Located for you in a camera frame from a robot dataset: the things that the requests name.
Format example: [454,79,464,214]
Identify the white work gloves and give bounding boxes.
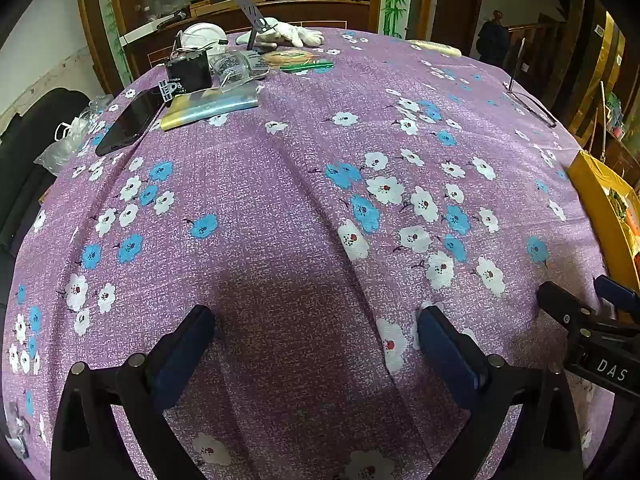
[236,17,325,48]

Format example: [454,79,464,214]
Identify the yellow cardboard box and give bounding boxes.
[567,150,640,286]

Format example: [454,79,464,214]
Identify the gold trimmed black pillar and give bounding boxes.
[565,0,631,136]

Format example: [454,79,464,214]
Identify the yellow silver foil packet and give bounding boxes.
[161,82,261,131]

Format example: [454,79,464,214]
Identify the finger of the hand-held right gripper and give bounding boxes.
[536,281,601,346]
[594,275,640,318]

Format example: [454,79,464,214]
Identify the purple floral tablecloth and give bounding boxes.
[0,27,623,480]

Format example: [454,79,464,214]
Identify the clear plastic packet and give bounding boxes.
[210,51,271,92]

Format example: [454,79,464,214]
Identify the clear plastic bag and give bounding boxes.
[34,95,113,171]

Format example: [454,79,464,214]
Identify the wooden counter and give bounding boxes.
[120,0,373,81]

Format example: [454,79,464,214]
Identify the dark perforated phone stand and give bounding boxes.
[237,0,266,51]

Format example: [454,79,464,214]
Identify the small black box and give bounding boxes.
[166,50,213,95]

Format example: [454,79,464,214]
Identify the green pen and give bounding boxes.
[279,60,335,72]

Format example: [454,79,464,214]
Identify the round yellow green snack packet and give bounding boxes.
[262,49,316,67]

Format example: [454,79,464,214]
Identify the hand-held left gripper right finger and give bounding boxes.
[417,305,586,480]

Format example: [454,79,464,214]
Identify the brown wooden door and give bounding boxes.
[432,0,486,56]

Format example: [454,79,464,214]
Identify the wooden shelf cabinet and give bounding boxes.
[597,80,640,173]

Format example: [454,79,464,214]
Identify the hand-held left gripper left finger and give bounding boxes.
[50,304,217,480]

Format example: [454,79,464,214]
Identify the cream flat box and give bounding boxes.
[407,39,462,58]

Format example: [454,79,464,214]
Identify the black smartphone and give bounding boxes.
[95,86,168,157]

